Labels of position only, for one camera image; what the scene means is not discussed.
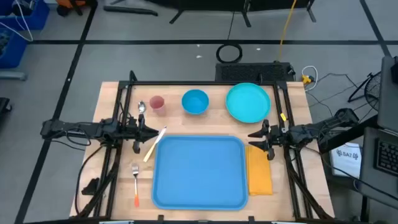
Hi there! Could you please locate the teal plastic plate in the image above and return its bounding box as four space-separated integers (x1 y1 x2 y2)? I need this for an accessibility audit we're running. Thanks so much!
225 82 272 124

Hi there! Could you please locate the black partition screen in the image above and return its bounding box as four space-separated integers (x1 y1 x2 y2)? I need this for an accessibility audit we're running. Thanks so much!
146 0 317 28

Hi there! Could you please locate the blue plastic tray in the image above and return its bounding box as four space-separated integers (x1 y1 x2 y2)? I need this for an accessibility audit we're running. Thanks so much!
151 134 249 211

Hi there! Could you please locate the fork with orange handle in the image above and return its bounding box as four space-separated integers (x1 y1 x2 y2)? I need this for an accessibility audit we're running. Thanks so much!
132 164 141 208

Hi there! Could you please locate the blue plastic bowl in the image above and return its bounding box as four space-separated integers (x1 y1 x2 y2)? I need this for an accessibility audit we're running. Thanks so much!
181 89 210 115

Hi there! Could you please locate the black clamp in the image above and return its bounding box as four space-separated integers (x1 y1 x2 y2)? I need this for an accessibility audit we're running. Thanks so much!
81 177 100 196

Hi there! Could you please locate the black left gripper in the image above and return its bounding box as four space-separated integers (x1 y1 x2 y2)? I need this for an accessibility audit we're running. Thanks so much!
124 114 160 155

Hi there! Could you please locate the blue plastic bin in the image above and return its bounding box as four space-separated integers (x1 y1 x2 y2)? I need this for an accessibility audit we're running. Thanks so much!
0 28 28 69
0 0 50 31

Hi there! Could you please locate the orange object with black legs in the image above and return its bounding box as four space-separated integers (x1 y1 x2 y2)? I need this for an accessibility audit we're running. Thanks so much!
55 0 98 17

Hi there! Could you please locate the long white cable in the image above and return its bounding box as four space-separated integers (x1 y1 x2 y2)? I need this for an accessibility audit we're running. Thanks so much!
0 0 34 42

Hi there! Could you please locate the white cable loop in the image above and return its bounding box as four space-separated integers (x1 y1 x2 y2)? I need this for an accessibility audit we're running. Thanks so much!
301 65 318 91

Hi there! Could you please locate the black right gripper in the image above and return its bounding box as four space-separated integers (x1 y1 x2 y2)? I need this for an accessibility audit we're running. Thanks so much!
248 119 290 161

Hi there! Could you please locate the yellow cable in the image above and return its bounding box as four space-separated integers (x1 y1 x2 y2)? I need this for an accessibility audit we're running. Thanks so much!
277 0 298 63

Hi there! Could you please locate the black perforated box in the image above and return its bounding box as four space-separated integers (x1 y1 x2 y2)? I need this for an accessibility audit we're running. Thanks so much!
215 62 295 83

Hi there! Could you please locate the pink plastic cup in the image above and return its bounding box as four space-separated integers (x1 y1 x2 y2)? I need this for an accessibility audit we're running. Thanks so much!
149 95 167 116

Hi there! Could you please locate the orange cloth napkin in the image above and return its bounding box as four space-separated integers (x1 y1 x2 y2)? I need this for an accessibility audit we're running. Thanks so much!
246 145 274 197

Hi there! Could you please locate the long black bar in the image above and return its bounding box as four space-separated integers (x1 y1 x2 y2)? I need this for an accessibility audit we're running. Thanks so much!
103 5 159 17

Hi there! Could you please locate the black wire fan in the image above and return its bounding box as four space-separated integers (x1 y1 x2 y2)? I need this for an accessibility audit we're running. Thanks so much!
347 71 382 111

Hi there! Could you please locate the coiled black cable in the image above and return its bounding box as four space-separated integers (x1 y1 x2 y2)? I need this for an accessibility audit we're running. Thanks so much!
216 43 243 64

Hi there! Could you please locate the grey laptop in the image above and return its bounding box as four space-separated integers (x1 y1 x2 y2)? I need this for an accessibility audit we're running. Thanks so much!
377 55 398 133

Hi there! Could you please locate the white printed box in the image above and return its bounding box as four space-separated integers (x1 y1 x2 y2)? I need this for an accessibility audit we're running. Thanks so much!
329 142 363 180

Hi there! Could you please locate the thick black cable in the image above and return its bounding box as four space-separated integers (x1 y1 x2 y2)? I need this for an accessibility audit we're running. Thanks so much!
74 144 105 216

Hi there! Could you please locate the grey desk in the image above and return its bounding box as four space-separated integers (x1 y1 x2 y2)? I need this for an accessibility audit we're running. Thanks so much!
354 126 398 210

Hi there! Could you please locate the black metal table frame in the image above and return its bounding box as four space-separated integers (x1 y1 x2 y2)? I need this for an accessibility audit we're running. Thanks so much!
70 70 335 220

